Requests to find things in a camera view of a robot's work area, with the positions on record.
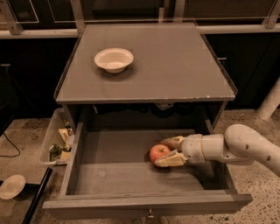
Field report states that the open grey middle drawer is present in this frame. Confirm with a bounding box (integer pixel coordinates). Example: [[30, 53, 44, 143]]
[[43, 123, 252, 220]]

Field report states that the metal drawer knob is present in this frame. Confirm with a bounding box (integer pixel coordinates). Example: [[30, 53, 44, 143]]
[[146, 210, 155, 219]]

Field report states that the grey cabinet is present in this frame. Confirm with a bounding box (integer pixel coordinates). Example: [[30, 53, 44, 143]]
[[53, 22, 238, 130]]

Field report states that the metal railing frame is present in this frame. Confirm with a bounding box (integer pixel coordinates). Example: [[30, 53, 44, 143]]
[[0, 0, 280, 39]]

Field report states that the black cable on floor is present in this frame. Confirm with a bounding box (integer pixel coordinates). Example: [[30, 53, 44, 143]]
[[0, 132, 21, 158]]

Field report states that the red apple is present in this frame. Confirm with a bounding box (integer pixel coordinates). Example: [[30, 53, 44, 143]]
[[150, 144, 171, 164]]

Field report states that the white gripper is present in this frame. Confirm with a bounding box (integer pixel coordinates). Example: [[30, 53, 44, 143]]
[[155, 134, 206, 167]]

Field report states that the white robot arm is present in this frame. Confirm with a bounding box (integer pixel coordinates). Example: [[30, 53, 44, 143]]
[[154, 123, 280, 176]]

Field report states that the white bowl on floor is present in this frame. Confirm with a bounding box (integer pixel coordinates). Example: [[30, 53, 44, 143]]
[[0, 175, 25, 200]]

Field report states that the white bowl on cabinet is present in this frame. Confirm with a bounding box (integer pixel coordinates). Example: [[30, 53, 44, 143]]
[[94, 48, 134, 74]]

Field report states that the clear plastic bin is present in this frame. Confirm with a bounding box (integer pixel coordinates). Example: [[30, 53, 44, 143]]
[[39, 108, 74, 176]]

